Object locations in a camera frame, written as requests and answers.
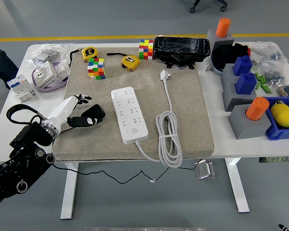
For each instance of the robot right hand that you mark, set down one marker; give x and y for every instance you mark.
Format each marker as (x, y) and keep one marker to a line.
(284, 228)

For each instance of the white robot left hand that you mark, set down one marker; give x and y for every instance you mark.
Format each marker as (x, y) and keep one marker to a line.
(62, 108)

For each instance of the black plug adapter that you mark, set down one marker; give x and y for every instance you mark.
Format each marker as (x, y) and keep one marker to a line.
(90, 111)

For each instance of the white power strip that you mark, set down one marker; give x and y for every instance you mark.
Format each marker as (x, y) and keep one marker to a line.
(130, 120)

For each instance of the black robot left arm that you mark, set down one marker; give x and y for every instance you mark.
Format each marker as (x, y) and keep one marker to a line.
(19, 166)

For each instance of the purple band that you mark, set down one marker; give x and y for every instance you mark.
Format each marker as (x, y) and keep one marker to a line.
(50, 89)

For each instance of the white circuit breaker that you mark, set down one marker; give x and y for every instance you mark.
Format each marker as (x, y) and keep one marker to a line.
(21, 89)

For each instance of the multicolour puzzle cube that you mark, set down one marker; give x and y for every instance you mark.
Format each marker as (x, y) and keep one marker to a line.
(145, 49)
(96, 69)

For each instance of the clear bag of screws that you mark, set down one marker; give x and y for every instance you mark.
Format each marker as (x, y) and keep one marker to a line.
(47, 55)

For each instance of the white table leg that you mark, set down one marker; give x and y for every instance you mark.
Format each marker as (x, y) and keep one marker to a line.
(69, 192)
(238, 190)

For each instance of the yellow tape measure, 5m print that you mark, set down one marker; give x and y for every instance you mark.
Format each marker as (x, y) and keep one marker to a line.
(90, 53)

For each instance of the table control panel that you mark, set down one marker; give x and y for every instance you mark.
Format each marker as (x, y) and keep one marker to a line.
(277, 159)

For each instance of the person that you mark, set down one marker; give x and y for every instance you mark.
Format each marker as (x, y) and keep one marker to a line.
(2, 65)

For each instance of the blue plastic bin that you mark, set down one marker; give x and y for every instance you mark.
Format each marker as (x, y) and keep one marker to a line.
(277, 134)

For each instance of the metal foot pedal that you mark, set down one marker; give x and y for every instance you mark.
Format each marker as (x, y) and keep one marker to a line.
(204, 170)

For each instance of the yellow lemon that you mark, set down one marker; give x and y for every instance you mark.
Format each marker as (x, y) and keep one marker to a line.
(281, 115)

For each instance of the grey-brown mat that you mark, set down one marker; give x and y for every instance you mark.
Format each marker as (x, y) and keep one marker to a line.
(183, 96)

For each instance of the orange cylinder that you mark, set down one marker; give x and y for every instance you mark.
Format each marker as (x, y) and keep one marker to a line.
(256, 109)
(223, 28)

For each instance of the black film-wrapped box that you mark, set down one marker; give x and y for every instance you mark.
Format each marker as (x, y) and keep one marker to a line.
(180, 47)

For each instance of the small green peg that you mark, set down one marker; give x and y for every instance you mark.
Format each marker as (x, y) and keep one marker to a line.
(258, 85)
(264, 87)
(264, 79)
(257, 76)
(261, 79)
(268, 89)

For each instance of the blue block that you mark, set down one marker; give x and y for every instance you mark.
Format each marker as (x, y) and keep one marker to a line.
(242, 66)
(245, 84)

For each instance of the grey two-slot holder block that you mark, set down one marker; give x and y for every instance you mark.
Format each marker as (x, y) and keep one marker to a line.
(228, 89)

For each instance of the clear bag of blue parts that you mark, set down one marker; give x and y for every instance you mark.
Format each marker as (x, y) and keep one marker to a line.
(274, 77)

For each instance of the pale blue dish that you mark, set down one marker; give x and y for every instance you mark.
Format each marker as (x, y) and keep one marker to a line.
(216, 70)

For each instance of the black office chair base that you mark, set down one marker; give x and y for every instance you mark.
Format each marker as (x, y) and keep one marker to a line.
(192, 9)

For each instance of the black cloth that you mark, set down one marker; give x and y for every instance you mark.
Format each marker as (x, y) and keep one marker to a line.
(224, 56)

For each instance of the large clear plastic bag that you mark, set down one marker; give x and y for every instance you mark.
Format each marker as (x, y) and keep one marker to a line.
(267, 51)

